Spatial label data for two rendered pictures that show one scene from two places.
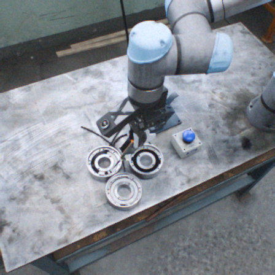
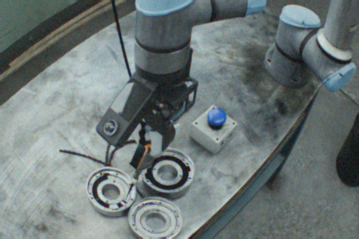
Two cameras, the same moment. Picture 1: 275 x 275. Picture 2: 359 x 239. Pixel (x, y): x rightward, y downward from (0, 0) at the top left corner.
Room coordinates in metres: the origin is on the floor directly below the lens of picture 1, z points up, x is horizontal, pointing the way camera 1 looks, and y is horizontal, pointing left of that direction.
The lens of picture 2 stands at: (0.02, 0.12, 1.52)
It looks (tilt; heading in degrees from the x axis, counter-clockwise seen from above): 52 degrees down; 337
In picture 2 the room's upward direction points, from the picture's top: 7 degrees clockwise
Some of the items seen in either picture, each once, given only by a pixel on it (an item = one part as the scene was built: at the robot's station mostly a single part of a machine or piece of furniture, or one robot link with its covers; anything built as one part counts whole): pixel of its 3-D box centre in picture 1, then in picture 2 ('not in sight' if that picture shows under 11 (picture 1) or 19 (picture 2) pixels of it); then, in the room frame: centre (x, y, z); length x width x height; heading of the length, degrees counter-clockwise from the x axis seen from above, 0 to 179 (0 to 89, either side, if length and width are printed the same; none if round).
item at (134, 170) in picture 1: (145, 161); (167, 175); (0.40, -0.03, 0.82); 0.10 x 0.10 x 0.04
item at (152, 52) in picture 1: (150, 56); (167, 6); (0.41, -0.01, 1.23); 0.09 x 0.08 x 0.11; 102
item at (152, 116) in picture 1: (145, 107); (161, 84); (0.42, -0.01, 1.07); 0.09 x 0.08 x 0.12; 124
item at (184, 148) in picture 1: (187, 142); (215, 127); (0.49, -0.16, 0.82); 0.08 x 0.07 x 0.05; 121
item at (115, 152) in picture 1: (104, 164); (110, 193); (0.38, 0.10, 0.82); 0.10 x 0.10 x 0.04
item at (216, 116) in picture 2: (187, 138); (215, 122); (0.48, -0.15, 0.85); 0.04 x 0.04 x 0.05
